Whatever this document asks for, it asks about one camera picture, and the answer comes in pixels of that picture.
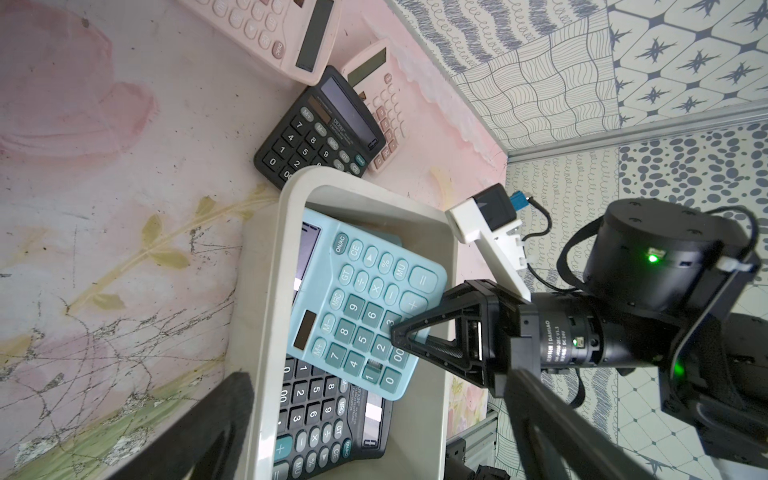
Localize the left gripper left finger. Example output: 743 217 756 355
111 372 254 479

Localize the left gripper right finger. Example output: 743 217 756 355
504 369 652 479

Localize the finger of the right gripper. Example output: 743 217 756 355
391 280 498 387

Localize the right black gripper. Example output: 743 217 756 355
480 198 767 468

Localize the black calculator back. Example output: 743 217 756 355
271 355 393 480

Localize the small blue calculator back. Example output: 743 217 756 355
287 209 448 401

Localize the white plastic storage box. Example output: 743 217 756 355
225 167 457 479

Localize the small black calculator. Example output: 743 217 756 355
253 66 386 189

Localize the pink calculator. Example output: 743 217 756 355
181 0 344 86
341 38 409 174

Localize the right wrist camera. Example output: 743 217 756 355
445 183 531 301

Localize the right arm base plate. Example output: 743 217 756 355
445 437 511 480

